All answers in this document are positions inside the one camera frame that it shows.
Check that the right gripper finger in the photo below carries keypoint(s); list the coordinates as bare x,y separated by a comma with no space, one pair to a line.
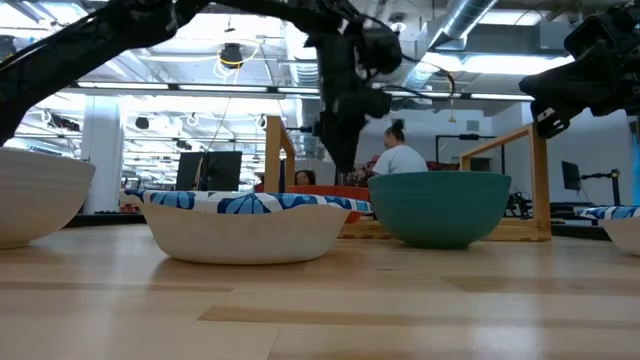
550,125

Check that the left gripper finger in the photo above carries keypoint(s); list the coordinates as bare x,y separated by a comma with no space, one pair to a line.
354,140
334,140

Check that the teal bowl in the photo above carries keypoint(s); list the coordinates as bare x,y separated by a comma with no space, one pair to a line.
440,210

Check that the blue floral paper plate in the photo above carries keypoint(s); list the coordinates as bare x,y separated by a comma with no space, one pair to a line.
245,235
625,230

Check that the white bowl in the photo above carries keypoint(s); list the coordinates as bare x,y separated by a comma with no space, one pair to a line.
35,200

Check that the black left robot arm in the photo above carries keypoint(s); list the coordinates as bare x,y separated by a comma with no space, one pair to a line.
75,50

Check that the wooden shelf rack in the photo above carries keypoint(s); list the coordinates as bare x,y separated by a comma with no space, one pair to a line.
540,175

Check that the person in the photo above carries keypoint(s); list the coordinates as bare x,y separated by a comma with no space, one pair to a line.
400,157
305,177

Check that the red bowl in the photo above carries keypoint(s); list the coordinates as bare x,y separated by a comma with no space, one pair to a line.
330,192

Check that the small black monitor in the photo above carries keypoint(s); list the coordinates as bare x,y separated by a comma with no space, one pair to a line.
571,175

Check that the black ceiling device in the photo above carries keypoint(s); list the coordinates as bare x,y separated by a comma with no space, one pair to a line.
231,55

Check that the black computer monitor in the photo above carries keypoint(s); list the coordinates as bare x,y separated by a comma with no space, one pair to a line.
215,170

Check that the round black ceiling speaker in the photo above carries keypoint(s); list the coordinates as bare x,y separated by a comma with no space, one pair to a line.
142,123

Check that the long ceiling light strip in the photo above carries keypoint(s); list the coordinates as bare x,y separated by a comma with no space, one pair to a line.
125,86

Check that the white building column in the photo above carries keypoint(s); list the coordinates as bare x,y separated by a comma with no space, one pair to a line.
102,160

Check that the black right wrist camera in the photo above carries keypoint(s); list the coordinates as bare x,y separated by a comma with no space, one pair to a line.
585,37

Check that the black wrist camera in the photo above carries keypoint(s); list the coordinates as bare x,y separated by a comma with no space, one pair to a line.
585,37
382,50

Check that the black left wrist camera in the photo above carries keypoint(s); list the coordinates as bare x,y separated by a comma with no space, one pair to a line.
382,50

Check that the black pipe frame stand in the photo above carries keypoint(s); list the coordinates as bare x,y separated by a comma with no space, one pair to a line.
480,136

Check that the black camera equipment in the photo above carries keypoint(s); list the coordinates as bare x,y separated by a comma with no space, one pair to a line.
519,205

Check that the silver ventilation duct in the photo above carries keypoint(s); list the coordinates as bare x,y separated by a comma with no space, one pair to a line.
460,25

